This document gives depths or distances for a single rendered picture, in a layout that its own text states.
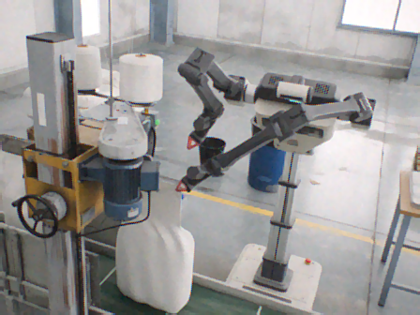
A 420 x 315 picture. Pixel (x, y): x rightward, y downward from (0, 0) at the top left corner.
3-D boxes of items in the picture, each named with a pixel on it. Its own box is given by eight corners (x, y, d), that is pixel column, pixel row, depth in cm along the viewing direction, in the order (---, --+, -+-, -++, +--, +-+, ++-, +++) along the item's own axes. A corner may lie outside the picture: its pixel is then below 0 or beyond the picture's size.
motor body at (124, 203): (149, 210, 184) (150, 155, 174) (129, 228, 171) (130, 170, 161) (116, 201, 189) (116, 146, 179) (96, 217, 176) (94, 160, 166)
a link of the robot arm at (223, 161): (299, 134, 170) (288, 109, 173) (292, 134, 166) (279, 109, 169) (221, 178, 197) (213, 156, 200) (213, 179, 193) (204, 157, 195)
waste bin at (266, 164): (296, 178, 463) (307, 118, 437) (285, 201, 419) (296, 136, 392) (251, 167, 478) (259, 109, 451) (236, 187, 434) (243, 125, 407)
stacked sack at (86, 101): (124, 96, 509) (124, 83, 503) (88, 112, 452) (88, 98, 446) (92, 89, 522) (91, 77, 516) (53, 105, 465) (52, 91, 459)
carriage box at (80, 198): (124, 197, 203) (123, 132, 190) (77, 235, 174) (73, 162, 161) (77, 184, 211) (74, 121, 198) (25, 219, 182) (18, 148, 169)
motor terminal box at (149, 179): (160, 185, 181) (161, 159, 177) (159, 198, 172) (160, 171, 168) (139, 185, 181) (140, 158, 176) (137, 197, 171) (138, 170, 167)
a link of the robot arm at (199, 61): (215, 51, 165) (192, 39, 168) (197, 83, 165) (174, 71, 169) (241, 83, 208) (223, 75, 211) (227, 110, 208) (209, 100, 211)
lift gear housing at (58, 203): (67, 219, 174) (66, 194, 170) (58, 226, 169) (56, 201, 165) (45, 212, 177) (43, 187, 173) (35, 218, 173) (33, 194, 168)
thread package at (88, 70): (110, 85, 187) (109, 45, 180) (89, 94, 174) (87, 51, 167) (79, 80, 191) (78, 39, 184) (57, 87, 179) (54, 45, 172)
